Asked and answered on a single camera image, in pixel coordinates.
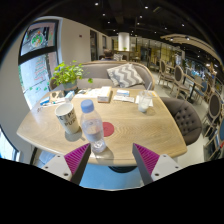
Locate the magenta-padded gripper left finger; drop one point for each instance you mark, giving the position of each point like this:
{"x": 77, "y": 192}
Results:
{"x": 77, "y": 160}

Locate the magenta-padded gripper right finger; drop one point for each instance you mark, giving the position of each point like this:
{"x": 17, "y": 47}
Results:
{"x": 146, "y": 159}

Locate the clear blue-capped water bottle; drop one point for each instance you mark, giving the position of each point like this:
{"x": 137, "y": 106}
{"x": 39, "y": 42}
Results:
{"x": 92, "y": 128}

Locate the white printed paper cup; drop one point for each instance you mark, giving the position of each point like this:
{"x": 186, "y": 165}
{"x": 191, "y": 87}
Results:
{"x": 68, "y": 118}

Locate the flat round red coaster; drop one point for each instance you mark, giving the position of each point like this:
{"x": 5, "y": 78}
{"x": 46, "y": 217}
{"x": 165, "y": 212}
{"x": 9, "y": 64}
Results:
{"x": 109, "y": 129}

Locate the dark grey tufted armchair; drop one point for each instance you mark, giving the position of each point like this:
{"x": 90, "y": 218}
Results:
{"x": 185, "y": 116}

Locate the clear plastic cup with straw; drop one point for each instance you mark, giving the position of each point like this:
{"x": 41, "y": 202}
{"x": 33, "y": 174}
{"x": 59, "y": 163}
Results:
{"x": 144, "y": 101}

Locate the white paper napkin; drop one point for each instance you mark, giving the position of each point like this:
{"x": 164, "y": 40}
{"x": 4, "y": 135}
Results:
{"x": 136, "y": 100}

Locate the light blue tissue pack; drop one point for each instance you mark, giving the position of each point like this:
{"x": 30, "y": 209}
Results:
{"x": 69, "y": 96}

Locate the small yellow card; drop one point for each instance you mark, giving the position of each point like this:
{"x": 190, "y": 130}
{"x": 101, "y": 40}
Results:
{"x": 154, "y": 94}

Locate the printed white paper sheet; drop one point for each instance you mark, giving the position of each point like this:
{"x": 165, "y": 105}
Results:
{"x": 87, "y": 93}

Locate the small wooden stand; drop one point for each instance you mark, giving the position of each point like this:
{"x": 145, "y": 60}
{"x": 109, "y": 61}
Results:
{"x": 56, "y": 95}

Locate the small blue white box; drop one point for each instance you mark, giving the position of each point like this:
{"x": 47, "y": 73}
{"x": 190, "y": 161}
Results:
{"x": 122, "y": 92}

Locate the green potted plant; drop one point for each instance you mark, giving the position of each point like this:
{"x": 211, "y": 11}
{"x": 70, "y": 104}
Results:
{"x": 66, "y": 74}

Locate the grey white chevron pillow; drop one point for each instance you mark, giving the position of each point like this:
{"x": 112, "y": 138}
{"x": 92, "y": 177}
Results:
{"x": 125, "y": 75}

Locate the group of dining chairs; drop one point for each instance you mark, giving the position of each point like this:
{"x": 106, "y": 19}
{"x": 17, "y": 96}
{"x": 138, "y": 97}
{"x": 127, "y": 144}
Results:
{"x": 179, "y": 75}

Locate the grey wood-framed sofa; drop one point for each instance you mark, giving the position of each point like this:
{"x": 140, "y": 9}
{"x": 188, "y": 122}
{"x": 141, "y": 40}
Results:
{"x": 96, "y": 71}

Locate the person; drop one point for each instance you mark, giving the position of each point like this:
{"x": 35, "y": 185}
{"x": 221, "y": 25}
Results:
{"x": 107, "y": 55}

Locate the colourful framed window poster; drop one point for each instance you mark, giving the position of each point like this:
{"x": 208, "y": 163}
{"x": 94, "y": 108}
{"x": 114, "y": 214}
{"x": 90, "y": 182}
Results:
{"x": 36, "y": 38}

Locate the group of ceiling lights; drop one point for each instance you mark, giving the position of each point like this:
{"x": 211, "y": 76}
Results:
{"x": 96, "y": 4}

